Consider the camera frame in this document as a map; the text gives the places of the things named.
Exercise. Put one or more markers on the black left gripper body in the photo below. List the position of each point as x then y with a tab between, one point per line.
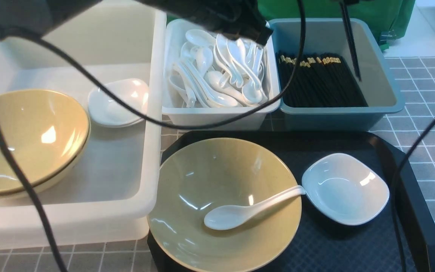
232	18

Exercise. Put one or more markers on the black chopstick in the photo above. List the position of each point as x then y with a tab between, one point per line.
353	56
347	34

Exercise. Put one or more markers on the white square sauce dish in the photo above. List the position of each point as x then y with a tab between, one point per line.
345	189

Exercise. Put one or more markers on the pile of white spoons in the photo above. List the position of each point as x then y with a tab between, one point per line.
213	71

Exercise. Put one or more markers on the grey checked tablecloth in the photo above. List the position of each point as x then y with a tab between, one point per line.
416	78

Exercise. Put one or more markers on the stacked yellow bowl top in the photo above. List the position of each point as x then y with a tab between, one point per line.
44	131

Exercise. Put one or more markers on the stacked yellow bowl bottom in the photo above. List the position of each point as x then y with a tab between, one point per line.
56	178

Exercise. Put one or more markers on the white plastic spoon bin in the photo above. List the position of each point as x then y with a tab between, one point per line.
172	103

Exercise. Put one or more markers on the black plastic serving tray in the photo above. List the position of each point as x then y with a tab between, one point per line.
323	245

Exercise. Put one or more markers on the white ceramic soup spoon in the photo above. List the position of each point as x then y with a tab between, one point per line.
228	217

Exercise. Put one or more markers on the pile of black chopsticks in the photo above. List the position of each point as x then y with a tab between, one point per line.
318	80

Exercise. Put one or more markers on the yellow-green noodle bowl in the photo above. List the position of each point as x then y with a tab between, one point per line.
212	173

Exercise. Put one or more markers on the stacked yellow bowl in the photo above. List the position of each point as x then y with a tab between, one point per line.
44	131
56	178

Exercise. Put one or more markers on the blue plastic chopstick bin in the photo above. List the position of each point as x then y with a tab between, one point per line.
324	35

